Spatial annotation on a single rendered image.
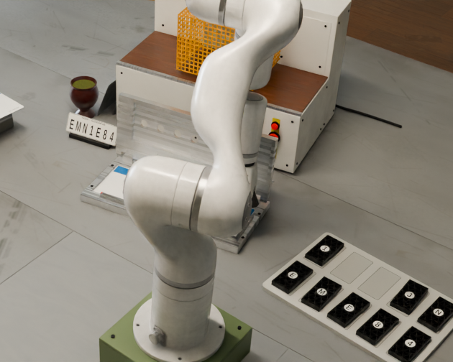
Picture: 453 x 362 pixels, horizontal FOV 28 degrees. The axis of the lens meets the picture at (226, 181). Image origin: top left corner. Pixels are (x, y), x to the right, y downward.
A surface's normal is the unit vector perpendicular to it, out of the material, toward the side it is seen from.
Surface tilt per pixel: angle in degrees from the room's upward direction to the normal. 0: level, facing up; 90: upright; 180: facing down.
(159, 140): 83
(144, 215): 95
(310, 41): 90
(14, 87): 0
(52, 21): 0
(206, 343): 4
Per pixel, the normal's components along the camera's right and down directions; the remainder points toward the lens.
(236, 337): 0.10, -0.76
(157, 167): -0.01, -0.60
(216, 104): 0.03, -0.25
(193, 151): -0.40, 0.42
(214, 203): -0.07, 0.01
